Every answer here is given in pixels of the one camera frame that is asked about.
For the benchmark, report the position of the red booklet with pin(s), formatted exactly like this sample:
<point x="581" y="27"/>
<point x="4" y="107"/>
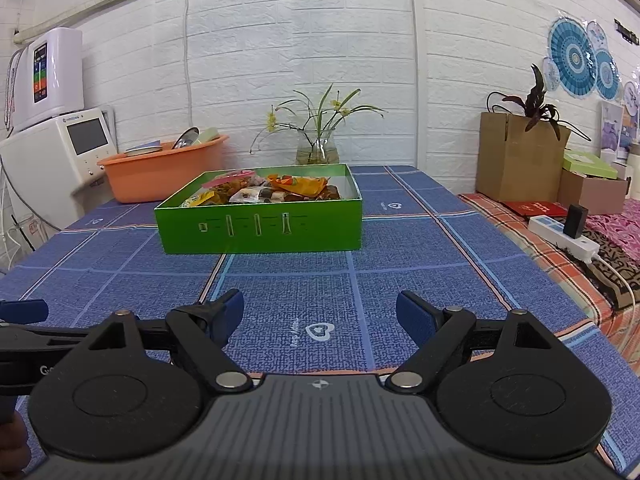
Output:
<point x="535" y="208"/>

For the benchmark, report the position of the pale green container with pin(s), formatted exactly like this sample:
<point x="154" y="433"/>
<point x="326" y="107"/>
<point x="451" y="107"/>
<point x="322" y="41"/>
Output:
<point x="206" y="135"/>

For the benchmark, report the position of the large blue paper fan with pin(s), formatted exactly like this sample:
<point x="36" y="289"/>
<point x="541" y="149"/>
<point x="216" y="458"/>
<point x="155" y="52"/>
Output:
<point x="572" y="57"/>

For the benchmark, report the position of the large cardboard box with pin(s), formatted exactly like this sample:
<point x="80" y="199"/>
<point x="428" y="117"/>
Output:
<point x="515" y="160"/>

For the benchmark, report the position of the white power strip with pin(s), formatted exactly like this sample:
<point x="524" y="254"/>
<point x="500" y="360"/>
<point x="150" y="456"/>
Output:
<point x="550" y="232"/>

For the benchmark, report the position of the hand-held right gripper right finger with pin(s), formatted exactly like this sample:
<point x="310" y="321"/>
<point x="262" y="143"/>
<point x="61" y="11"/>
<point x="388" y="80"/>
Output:
<point x="415" y="317"/>

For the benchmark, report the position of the leopard print cloth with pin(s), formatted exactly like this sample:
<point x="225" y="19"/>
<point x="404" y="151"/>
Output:
<point x="617" y="270"/>

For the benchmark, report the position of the white wall conduit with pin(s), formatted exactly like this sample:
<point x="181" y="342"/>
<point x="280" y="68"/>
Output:
<point x="100" y="2"/>

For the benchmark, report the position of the person's left hand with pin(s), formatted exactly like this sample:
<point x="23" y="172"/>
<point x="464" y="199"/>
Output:
<point x="12" y="445"/>

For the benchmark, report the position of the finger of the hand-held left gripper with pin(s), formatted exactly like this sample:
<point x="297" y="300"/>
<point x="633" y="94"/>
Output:
<point x="30" y="335"/>
<point x="22" y="311"/>

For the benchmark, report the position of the white appliance with screen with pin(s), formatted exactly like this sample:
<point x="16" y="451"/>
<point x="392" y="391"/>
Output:
<point x="45" y="170"/>

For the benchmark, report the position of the white water purifier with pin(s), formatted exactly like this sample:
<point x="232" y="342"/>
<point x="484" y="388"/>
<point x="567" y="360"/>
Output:
<point x="50" y="80"/>

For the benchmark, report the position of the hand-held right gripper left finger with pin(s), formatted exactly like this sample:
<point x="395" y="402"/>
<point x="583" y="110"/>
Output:
<point x="230" y="315"/>

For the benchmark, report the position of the pink floral blanket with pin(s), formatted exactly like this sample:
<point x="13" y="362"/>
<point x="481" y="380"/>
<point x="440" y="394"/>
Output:
<point x="617" y="225"/>

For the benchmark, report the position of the small cardboard box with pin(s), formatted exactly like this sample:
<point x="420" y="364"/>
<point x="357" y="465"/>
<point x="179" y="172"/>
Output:
<point x="592" y="195"/>

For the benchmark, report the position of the white thermos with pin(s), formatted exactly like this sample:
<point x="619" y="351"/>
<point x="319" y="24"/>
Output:
<point x="634" y="162"/>

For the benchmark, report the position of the metal bowl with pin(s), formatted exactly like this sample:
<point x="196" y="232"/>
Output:
<point x="185" y="139"/>

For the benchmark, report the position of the black wall sign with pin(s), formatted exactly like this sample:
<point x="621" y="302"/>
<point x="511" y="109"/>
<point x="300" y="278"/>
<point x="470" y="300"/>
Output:
<point x="626" y="31"/>

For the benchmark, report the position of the small pale paper fan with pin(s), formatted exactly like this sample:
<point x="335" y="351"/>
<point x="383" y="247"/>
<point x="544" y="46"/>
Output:
<point x="551" y="74"/>
<point x="596" y="36"/>
<point x="631" y="92"/>

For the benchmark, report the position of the plaid bed sheet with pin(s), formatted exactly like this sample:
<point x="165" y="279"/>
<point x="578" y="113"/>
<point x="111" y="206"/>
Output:
<point x="540" y="260"/>

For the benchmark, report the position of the black charger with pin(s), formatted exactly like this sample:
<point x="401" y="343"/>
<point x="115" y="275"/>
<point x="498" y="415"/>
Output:
<point x="576" y="221"/>

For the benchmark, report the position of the orange black-printed snack packet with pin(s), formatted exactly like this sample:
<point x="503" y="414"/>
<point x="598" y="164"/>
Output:
<point x="300" y="187"/>

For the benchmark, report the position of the medium blue paper fan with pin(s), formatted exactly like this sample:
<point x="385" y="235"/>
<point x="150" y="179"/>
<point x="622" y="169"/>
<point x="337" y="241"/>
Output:
<point x="607" y="75"/>

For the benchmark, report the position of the flat colourful tin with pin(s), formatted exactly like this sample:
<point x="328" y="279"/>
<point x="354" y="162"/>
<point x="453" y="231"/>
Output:
<point x="144" y="148"/>

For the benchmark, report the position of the green cardboard box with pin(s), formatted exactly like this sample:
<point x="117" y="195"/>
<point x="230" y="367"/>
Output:
<point x="260" y="230"/>

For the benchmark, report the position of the yellow-flowered plant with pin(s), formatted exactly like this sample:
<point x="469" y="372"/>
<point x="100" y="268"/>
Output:
<point x="320" y="110"/>

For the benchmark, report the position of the glass vase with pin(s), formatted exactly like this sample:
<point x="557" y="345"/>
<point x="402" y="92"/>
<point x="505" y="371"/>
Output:
<point x="316" y="150"/>

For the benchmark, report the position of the picture card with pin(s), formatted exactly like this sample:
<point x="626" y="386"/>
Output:
<point x="612" y="125"/>

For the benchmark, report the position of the orange plastic basin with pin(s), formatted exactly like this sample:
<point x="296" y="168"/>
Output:
<point x="155" y="175"/>

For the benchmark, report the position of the clear brown snack packet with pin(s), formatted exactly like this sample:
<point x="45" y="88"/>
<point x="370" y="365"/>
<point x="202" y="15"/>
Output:
<point x="332" y="192"/>

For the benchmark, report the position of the blue checked tablecloth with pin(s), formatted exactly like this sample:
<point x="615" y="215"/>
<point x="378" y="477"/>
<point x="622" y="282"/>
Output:
<point x="400" y="270"/>

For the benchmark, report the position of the clear pink-strip zip bag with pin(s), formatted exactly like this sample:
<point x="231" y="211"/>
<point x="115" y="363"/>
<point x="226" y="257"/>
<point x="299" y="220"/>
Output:
<point x="230" y="180"/>

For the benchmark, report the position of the purple leafy plant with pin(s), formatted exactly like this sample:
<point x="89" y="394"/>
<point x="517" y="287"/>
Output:
<point x="537" y="105"/>

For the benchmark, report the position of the light green flat box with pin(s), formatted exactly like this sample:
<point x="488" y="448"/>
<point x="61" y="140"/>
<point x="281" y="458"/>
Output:
<point x="590" y="165"/>

